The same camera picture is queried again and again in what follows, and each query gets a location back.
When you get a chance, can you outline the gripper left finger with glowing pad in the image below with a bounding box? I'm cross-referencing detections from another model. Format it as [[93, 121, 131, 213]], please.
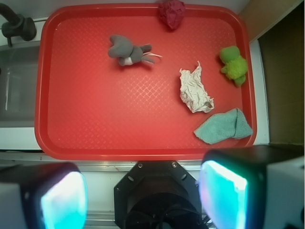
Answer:
[[0, 162, 88, 229]]

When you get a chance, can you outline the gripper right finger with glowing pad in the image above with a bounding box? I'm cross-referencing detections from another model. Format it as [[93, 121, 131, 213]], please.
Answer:
[[199, 145, 305, 229]]

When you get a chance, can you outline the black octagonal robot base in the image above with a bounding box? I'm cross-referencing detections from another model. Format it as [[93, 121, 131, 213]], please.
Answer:
[[113, 161, 207, 229]]

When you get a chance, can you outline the crumpled white paper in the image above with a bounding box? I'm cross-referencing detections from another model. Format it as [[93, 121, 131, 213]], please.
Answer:
[[179, 61, 214, 113]]

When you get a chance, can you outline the teal knitted cloth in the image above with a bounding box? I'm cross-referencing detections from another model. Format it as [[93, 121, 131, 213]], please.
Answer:
[[194, 108, 253, 145]]

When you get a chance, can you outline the green plush frog toy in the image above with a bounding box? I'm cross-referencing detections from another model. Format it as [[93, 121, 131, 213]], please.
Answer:
[[219, 46, 248, 87]]

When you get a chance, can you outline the red plastic tray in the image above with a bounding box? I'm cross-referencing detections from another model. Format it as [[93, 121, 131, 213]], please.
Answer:
[[35, 3, 256, 161]]

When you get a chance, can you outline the stainless steel sink basin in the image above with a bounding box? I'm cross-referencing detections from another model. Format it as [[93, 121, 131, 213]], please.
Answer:
[[0, 42, 40, 127]]

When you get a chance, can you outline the grey plush mouse toy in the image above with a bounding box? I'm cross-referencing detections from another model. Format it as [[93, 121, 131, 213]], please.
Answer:
[[108, 34, 162, 66]]

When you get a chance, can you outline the black sink faucet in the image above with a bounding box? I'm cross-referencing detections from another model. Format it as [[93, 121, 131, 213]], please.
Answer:
[[0, 3, 37, 47]]

